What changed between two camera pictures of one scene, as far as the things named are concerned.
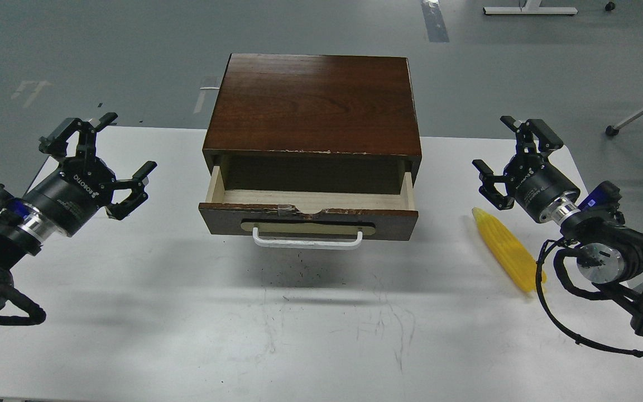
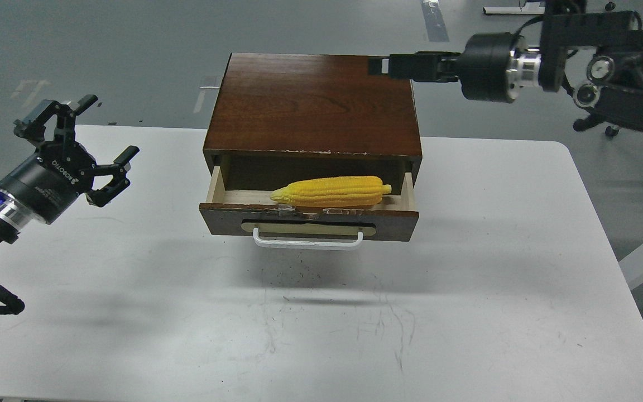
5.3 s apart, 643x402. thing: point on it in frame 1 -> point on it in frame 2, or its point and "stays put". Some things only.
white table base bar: [529, 7] stays put
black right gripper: [528, 177] -> [483, 66]
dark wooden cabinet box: [314, 124] stays put
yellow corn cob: [520, 266] -> [337, 191]
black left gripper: [71, 193] -> [48, 183]
